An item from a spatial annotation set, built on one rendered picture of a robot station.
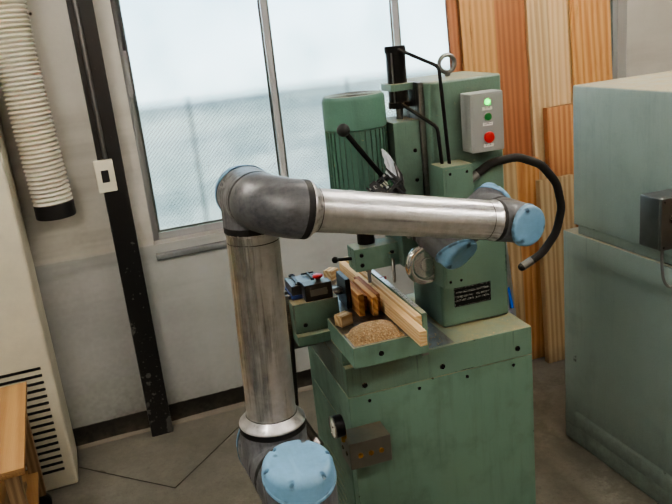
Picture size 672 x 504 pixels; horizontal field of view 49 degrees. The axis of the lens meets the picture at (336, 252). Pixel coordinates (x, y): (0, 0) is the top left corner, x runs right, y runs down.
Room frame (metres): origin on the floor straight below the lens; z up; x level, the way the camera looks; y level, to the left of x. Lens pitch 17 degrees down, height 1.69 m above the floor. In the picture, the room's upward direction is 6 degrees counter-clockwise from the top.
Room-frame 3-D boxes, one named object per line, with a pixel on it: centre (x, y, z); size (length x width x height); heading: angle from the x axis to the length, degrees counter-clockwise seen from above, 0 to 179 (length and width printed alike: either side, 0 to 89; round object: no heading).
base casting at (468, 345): (2.11, -0.21, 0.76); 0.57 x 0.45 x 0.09; 106
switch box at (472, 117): (2.03, -0.44, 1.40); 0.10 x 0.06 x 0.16; 106
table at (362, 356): (2.04, 0.01, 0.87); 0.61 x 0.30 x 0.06; 16
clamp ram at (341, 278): (2.04, 0.02, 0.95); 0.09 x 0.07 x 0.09; 16
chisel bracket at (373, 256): (2.09, -0.11, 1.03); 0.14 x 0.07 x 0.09; 106
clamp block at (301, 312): (2.02, 0.09, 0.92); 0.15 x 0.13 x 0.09; 16
